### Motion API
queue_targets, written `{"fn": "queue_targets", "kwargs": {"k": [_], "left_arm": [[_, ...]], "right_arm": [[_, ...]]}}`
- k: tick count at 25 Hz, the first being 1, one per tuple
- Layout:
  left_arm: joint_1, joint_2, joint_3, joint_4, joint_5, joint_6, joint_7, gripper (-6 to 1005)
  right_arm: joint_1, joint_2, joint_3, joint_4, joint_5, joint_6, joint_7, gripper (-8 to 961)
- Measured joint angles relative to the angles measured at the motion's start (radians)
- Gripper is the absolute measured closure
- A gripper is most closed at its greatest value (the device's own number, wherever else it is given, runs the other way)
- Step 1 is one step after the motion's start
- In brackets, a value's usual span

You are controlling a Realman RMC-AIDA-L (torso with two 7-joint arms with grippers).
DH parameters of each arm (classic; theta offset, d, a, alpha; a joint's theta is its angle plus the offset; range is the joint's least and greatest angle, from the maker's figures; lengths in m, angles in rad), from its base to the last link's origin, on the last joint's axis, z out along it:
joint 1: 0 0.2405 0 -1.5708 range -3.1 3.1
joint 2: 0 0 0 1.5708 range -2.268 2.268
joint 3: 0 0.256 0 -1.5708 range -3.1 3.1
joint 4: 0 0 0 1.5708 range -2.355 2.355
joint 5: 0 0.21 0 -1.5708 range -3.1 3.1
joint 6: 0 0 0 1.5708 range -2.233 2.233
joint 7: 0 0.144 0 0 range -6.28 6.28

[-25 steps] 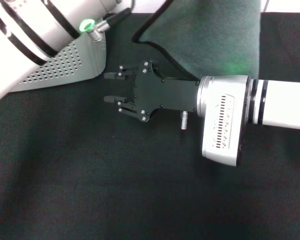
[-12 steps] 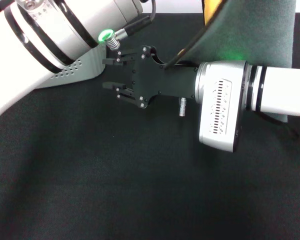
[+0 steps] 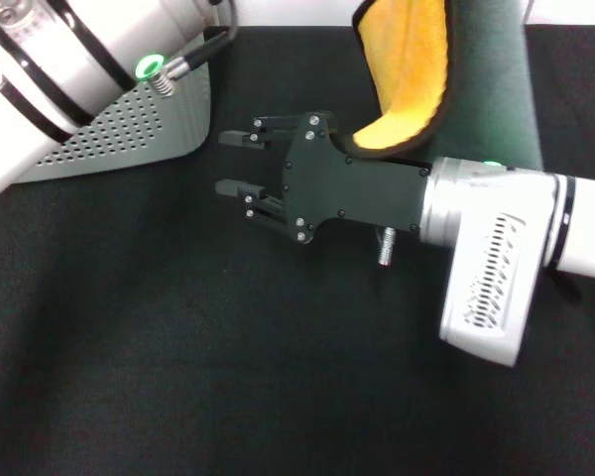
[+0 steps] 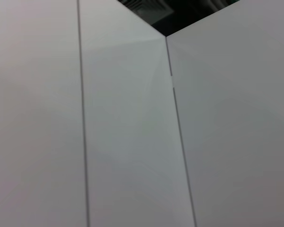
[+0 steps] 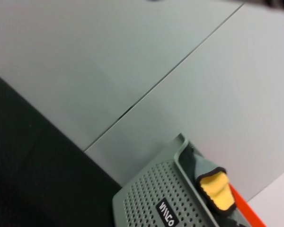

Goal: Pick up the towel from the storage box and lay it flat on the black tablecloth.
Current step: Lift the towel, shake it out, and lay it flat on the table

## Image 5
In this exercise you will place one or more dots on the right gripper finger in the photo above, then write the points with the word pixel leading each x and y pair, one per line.
pixel 274 3

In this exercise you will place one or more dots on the yellow grey towel white label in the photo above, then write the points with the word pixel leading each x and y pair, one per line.
pixel 217 189

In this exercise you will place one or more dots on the orange flat strip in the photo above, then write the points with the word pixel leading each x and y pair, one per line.
pixel 246 208

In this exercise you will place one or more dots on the grey perforated storage box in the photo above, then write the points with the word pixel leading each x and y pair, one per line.
pixel 151 196

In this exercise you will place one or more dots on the black tablecloth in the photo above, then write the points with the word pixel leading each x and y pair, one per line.
pixel 38 165

